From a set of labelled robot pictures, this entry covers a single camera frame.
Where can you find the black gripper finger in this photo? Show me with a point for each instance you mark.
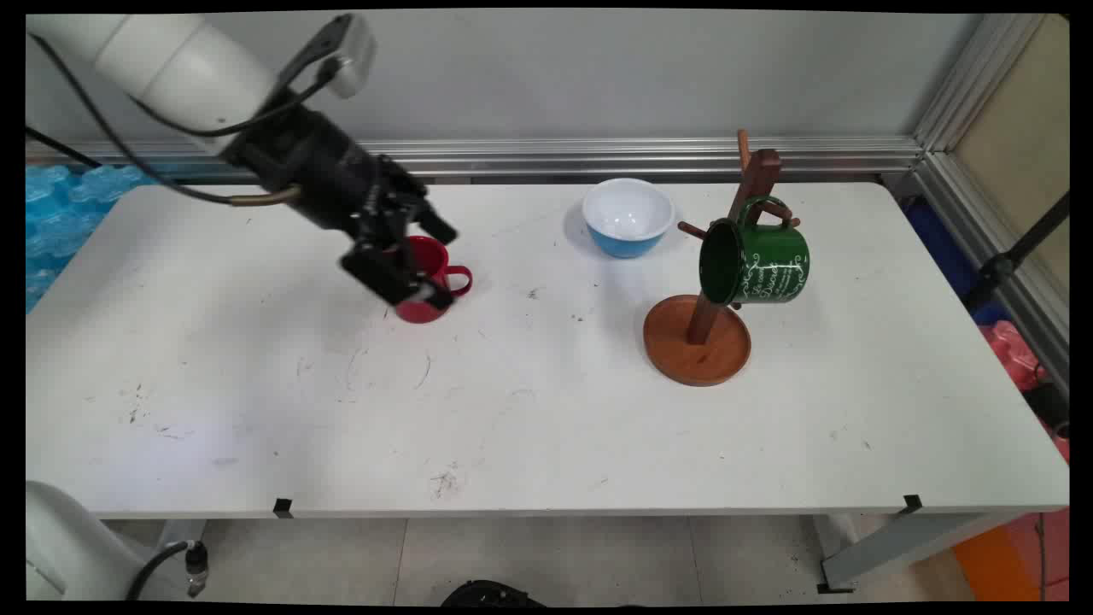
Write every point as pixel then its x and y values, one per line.
pixel 431 218
pixel 388 273

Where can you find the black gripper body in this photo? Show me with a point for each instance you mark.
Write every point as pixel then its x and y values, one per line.
pixel 320 171

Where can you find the green enamel mug white lettering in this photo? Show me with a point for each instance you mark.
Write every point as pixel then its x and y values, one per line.
pixel 760 260

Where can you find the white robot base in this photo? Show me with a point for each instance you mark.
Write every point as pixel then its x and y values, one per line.
pixel 68 547

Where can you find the red enamel mug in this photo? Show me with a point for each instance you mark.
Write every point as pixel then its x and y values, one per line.
pixel 444 278

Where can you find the blue bowl white inside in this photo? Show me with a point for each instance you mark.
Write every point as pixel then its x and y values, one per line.
pixel 628 213

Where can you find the black tape piece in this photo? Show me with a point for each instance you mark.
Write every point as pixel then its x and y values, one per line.
pixel 913 504
pixel 283 508

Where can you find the blue bubble wrap sheet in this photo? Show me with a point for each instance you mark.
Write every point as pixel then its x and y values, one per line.
pixel 55 218

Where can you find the wooden mug tree stand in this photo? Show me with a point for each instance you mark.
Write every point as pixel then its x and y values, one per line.
pixel 696 350

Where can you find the black round object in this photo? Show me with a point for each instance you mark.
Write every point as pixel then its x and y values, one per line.
pixel 491 594

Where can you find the blue plastic bag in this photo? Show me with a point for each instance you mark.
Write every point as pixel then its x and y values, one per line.
pixel 939 248

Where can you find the grey table leg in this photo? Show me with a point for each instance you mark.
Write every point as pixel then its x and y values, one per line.
pixel 905 547

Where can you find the pink plastic bag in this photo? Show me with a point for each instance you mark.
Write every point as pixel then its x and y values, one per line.
pixel 1012 354

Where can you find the orange box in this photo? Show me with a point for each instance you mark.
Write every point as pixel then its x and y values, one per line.
pixel 999 555

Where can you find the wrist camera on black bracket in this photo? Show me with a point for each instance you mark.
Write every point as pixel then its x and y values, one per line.
pixel 346 51

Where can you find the aluminium frame rail horizontal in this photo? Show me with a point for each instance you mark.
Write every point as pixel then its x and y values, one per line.
pixel 640 154

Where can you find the aluminium frame post slanted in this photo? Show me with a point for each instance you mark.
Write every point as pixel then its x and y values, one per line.
pixel 965 102

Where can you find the beige wall panel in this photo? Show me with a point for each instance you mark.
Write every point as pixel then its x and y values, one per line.
pixel 1025 111

